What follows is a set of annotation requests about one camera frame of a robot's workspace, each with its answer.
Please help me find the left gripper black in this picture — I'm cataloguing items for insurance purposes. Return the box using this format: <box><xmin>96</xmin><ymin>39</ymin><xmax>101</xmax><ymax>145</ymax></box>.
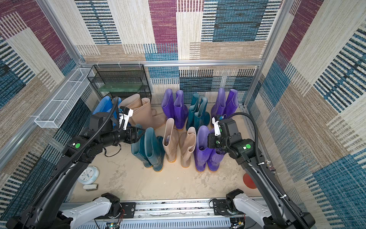
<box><xmin>101</xmin><ymin>124</ymin><xmax>147</xmax><ymax>149</ymax></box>

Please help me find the purple short rain boot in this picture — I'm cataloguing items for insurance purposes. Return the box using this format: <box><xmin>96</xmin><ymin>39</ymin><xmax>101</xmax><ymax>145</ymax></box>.
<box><xmin>193</xmin><ymin>126</ymin><xmax>212</xmax><ymax>172</ymax></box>

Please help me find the slim teal rain boot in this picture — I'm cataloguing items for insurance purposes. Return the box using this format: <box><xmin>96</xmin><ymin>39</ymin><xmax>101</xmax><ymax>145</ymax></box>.
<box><xmin>131</xmin><ymin>130</ymin><xmax>152</xmax><ymax>168</ymax></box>

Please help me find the beige slim rain boot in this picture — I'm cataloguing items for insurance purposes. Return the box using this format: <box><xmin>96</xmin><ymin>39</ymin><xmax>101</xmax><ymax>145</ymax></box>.
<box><xmin>131</xmin><ymin>98</ymin><xmax>166</xmax><ymax>129</ymax></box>

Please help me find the large teal rain boot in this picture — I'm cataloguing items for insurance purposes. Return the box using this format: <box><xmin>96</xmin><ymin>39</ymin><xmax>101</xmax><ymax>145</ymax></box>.
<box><xmin>144</xmin><ymin>127</ymin><xmax>165</xmax><ymax>172</ymax></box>

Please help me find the blue rain boot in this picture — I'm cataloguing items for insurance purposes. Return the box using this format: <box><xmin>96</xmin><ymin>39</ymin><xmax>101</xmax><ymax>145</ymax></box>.
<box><xmin>111</xmin><ymin>96</ymin><xmax>120</xmax><ymax>128</ymax></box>
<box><xmin>92</xmin><ymin>96</ymin><xmax>112</xmax><ymax>115</ymax></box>

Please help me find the beige tall rain boot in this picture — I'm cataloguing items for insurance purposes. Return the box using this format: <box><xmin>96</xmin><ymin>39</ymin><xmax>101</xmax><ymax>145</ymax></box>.
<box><xmin>118</xmin><ymin>94</ymin><xmax>144</xmax><ymax>126</ymax></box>

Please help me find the beige short rain boot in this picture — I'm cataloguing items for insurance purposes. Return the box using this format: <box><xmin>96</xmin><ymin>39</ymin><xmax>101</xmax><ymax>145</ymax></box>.
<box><xmin>163</xmin><ymin>118</ymin><xmax>179</xmax><ymax>163</ymax></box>

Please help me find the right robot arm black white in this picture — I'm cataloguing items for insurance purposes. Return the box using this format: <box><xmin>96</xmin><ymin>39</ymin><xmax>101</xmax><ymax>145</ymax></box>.
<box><xmin>207</xmin><ymin>112</ymin><xmax>315</xmax><ymax>229</ymax></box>

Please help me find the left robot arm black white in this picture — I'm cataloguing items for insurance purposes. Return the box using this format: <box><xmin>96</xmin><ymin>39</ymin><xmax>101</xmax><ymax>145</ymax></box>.
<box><xmin>6</xmin><ymin>97</ymin><xmax>144</xmax><ymax>229</ymax></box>

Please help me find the purple tall rain boot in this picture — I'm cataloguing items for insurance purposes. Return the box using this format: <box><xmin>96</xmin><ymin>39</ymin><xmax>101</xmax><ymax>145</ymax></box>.
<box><xmin>161</xmin><ymin>88</ymin><xmax>175</xmax><ymax>119</ymax></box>

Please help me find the red pencil cup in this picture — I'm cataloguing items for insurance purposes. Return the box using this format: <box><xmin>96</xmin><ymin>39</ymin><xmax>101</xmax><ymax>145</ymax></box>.
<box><xmin>243</xmin><ymin>173</ymin><xmax>257</xmax><ymax>189</ymax></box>

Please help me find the white round alarm clock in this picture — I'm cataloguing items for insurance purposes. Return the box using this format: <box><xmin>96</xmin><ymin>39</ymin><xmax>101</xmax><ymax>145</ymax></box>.
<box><xmin>77</xmin><ymin>166</ymin><xmax>100</xmax><ymax>185</ymax></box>

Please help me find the small white grey box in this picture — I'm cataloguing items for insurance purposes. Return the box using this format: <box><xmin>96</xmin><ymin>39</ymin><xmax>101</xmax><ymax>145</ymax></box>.
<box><xmin>83</xmin><ymin>184</ymin><xmax>98</xmax><ymax>191</ymax></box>

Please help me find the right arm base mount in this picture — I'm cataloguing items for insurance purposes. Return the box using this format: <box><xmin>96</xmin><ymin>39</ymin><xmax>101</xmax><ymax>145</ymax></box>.
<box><xmin>209</xmin><ymin>189</ymin><xmax>244</xmax><ymax>217</ymax></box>

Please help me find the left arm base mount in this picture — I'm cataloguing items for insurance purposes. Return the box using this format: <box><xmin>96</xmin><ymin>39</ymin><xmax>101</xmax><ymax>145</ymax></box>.
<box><xmin>96</xmin><ymin>193</ymin><xmax>136</xmax><ymax>219</ymax></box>

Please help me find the white wire mesh basket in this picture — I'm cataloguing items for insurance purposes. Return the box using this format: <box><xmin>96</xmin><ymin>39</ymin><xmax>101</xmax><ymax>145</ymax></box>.
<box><xmin>34</xmin><ymin>68</ymin><xmax>91</xmax><ymax>129</ymax></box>

